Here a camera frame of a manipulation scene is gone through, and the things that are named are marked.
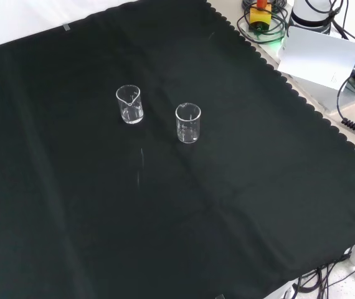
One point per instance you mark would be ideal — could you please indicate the clear glass beaker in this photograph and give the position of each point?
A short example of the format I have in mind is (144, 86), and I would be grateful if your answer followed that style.
(188, 127)
(130, 109)

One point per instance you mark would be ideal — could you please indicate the black bench cloth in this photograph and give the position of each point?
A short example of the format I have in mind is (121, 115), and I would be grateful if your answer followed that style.
(196, 202)

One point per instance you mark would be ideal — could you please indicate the yellow stop button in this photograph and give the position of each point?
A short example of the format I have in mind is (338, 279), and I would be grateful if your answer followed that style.
(260, 17)

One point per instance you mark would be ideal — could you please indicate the clear tape strip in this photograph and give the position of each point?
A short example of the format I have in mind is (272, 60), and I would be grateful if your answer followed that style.
(220, 296)
(67, 28)

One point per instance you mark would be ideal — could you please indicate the pale board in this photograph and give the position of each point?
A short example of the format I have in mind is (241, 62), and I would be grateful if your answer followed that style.
(317, 56)

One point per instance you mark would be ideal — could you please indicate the grey mounting plate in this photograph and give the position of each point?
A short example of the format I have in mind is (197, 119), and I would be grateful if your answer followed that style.
(319, 95)

